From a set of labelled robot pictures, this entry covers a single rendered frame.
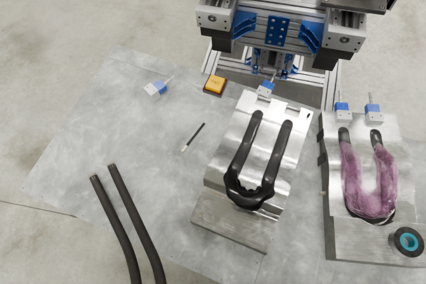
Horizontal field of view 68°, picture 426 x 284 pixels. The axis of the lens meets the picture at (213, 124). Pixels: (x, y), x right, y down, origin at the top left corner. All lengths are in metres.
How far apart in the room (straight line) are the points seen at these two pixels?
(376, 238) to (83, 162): 1.00
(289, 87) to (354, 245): 1.19
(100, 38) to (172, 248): 1.93
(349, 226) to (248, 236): 0.30
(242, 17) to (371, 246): 0.94
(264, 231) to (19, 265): 1.55
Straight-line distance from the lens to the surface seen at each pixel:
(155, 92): 1.25
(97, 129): 1.30
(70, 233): 2.12
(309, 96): 2.00
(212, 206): 1.05
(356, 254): 1.05
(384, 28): 2.78
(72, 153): 1.30
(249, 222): 1.04
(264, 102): 1.18
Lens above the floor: 1.89
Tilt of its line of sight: 65 degrees down
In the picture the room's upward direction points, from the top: 7 degrees counter-clockwise
